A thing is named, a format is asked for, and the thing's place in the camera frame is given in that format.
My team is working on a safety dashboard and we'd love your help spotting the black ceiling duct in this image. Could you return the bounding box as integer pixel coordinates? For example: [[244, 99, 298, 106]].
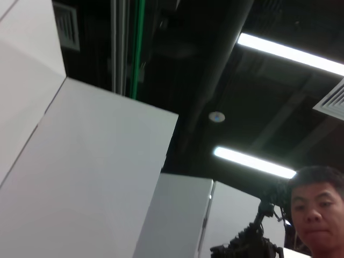
[[176, 0, 255, 154]]

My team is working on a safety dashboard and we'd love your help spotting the grey ceiling air vent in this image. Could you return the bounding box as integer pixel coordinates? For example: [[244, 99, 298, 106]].
[[52, 1, 81, 52]]

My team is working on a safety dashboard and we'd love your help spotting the round ceiling smoke detector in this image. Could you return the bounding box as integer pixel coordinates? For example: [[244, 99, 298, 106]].
[[209, 111, 226, 124]]

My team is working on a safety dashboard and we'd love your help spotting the white ceiling light strip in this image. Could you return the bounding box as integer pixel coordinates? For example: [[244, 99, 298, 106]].
[[213, 146, 298, 180], [236, 32, 344, 77]]

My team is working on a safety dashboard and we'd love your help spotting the black camera rig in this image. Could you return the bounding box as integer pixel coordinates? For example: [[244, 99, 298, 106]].
[[209, 180, 293, 258]]

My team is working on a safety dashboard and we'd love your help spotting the green ceiling pipe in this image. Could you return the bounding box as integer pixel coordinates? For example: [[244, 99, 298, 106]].
[[132, 0, 146, 102]]

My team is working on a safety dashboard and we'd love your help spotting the white louvred air vent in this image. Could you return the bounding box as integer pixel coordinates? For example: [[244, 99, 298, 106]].
[[312, 79, 344, 121]]

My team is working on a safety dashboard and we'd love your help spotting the person head short hair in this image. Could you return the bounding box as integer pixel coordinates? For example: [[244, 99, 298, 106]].
[[288, 166, 344, 258]]

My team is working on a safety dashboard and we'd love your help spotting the grey ceiling pipe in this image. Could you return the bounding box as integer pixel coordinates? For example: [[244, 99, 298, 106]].
[[119, 0, 130, 96], [111, 0, 119, 95]]

